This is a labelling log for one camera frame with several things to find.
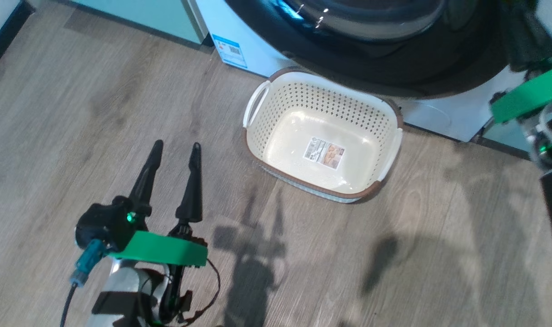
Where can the pale green cabinet door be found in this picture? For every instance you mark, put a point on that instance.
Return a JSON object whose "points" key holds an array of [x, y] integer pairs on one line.
{"points": [[500, 135]]}

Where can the washing machine glass door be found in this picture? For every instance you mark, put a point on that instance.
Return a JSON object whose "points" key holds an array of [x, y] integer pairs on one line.
{"points": [[394, 59]]}

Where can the blue energy label sticker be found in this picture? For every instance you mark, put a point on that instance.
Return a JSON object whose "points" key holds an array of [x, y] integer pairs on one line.
{"points": [[230, 51]]}

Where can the white front-load washing machine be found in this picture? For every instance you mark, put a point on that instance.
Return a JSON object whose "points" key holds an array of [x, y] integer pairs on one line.
{"points": [[439, 116]]}

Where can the white perforated basket brown rim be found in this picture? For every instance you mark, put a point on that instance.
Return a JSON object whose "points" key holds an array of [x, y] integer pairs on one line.
{"points": [[280, 118]]}

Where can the paper label inside basket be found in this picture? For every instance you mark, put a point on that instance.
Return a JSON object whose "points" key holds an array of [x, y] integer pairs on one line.
{"points": [[323, 153]]}

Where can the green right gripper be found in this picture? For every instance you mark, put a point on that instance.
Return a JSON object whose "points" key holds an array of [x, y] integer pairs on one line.
{"points": [[530, 97]]}

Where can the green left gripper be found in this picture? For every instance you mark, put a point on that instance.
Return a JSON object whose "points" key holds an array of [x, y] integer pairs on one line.
{"points": [[167, 252]]}

